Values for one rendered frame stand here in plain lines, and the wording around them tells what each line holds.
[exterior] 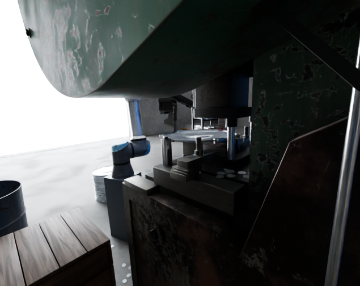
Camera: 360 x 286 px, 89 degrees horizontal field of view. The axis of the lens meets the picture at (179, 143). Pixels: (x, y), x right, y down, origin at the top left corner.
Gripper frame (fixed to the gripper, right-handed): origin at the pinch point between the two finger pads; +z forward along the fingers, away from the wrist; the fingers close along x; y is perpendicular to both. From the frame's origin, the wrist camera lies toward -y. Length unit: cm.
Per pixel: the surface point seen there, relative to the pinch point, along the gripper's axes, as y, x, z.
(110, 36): 9, 64, 3
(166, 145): 4.2, 22.5, 9.9
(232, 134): -15.5, 30.2, 8.5
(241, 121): -290, -641, -154
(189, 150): -4.3, 10.6, 10.7
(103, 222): 61, -76, 58
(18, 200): 90, -28, 30
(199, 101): -7.8, 23.5, -4.3
